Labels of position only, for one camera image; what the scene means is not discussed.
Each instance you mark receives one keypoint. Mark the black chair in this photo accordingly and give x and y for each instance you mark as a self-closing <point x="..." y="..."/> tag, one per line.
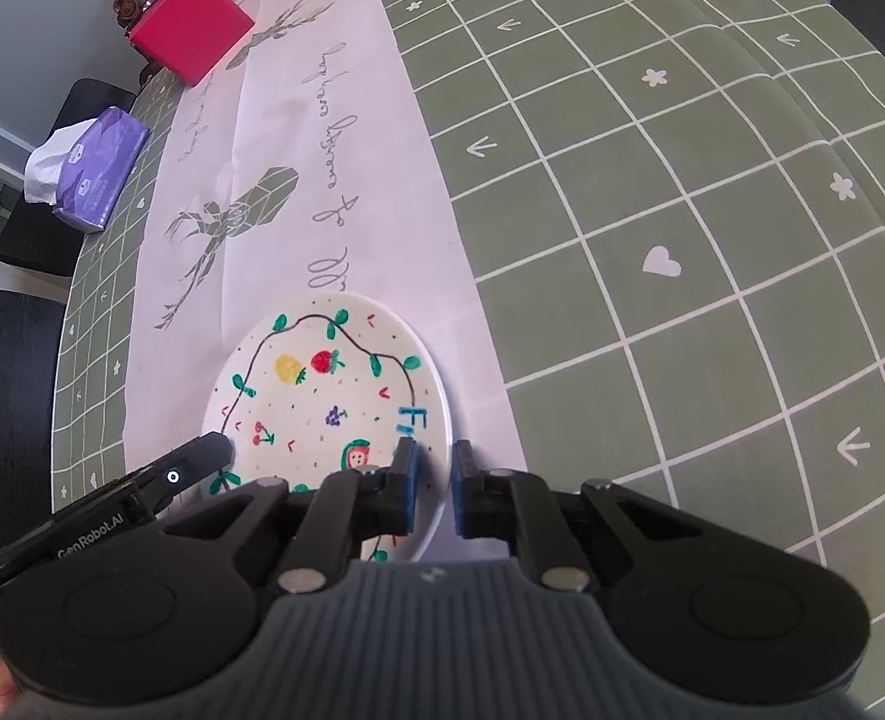
<point x="7" y="405"/>
<point x="60" y="247"/>

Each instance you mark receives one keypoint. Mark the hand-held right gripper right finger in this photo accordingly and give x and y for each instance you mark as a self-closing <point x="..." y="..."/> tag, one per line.
<point x="458" y="481"/>

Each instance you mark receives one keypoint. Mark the purple tissue pack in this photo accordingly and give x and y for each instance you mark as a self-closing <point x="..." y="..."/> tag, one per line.
<point x="101" y="165"/>

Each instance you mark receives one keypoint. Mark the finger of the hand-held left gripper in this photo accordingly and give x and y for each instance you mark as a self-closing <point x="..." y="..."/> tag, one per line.
<point x="195" y="465"/>

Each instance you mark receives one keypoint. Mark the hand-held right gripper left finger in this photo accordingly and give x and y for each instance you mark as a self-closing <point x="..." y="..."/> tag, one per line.
<point x="411" y="481"/>

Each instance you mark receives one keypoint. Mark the red box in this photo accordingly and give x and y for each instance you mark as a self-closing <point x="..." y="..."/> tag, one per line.
<point x="187" y="30"/>

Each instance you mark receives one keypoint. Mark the green checked tablecloth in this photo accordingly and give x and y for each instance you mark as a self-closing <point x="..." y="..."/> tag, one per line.
<point x="637" y="165"/>

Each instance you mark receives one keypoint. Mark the white painted plate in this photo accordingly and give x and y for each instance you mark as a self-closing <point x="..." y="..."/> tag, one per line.
<point x="322" y="405"/>

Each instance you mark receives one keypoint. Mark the pink deer print table runner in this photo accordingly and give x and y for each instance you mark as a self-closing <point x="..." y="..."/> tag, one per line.
<point x="382" y="165"/>

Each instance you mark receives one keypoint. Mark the brown wooden figurine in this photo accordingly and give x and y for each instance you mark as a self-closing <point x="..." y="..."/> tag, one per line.
<point x="135" y="7"/>

